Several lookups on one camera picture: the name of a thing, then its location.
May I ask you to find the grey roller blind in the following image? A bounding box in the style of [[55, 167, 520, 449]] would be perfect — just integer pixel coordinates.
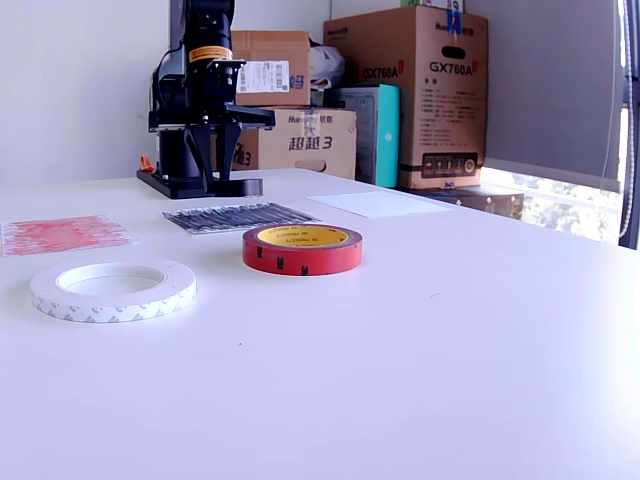
[[462, 0, 624, 194]]

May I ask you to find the white plastic bag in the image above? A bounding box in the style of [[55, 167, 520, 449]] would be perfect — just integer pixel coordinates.
[[308, 43, 346, 91]]

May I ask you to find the red scribbled paper sheet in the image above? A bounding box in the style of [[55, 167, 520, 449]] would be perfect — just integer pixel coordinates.
[[0, 214, 137, 258]]

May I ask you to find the black scribbled paper sheet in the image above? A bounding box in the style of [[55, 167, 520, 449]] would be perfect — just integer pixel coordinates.
[[161, 201, 323, 236]]

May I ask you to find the white bead chain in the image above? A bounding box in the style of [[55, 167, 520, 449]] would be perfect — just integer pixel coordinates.
[[618, 0, 640, 240]]

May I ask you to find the tall GX760A cardboard box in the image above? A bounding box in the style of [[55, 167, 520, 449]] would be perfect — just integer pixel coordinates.
[[322, 5, 489, 190]]

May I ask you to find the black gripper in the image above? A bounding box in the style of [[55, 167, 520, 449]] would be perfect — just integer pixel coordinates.
[[148, 62, 276, 197]]

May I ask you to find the small labelled cardboard box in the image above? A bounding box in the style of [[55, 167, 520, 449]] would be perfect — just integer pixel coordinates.
[[230, 30, 312, 108]]

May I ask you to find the blank white paper sheet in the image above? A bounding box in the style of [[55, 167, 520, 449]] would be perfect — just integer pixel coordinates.
[[306, 191, 454, 220]]

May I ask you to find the cardboard box blue print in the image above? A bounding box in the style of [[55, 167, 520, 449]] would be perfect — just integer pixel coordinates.
[[230, 107, 358, 181]]

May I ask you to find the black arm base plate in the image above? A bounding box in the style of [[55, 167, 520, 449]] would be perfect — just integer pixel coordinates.
[[136, 168, 217, 200]]

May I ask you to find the dark window frame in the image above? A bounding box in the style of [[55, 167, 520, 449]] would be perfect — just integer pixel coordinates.
[[622, 0, 640, 251]]

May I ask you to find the teal sided box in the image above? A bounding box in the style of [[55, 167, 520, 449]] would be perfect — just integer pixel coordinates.
[[329, 83, 401, 189]]

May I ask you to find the red tape roll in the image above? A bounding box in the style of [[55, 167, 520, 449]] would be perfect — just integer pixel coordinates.
[[242, 223, 364, 278]]

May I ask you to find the white tape roll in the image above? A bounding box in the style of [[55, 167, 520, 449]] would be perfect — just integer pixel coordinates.
[[29, 257, 197, 324]]

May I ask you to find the thin white blind cord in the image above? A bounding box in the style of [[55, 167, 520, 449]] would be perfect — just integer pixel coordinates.
[[599, 0, 621, 194]]

